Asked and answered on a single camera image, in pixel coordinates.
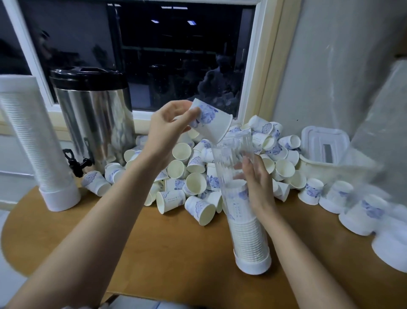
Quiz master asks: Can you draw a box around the person's right forearm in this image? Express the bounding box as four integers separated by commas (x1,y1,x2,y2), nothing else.
257,209,357,309

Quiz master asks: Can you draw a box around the single blue-printed paper cup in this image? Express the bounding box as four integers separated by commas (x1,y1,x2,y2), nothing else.
187,97,234,144

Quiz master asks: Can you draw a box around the person's left hand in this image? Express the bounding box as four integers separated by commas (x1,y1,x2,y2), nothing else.
141,100,201,168

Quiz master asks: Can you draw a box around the stainless steel water dispenser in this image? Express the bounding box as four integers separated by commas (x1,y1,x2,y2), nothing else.
50,67,136,178

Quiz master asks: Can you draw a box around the clear plastic bag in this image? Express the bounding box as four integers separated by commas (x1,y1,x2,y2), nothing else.
350,60,407,192

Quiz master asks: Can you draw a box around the translucent plastic box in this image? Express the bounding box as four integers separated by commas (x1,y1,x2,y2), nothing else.
298,153,382,187

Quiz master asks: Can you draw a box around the person's left forearm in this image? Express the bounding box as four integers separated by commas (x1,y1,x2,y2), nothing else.
6,156,161,309

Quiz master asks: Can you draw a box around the pile of paper cups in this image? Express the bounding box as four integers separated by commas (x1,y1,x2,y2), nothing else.
81,115,325,227

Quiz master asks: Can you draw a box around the white framed window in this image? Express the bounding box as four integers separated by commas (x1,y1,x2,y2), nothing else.
0,0,303,135

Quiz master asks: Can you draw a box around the person's right hand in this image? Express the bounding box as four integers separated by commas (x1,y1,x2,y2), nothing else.
240,153,277,220

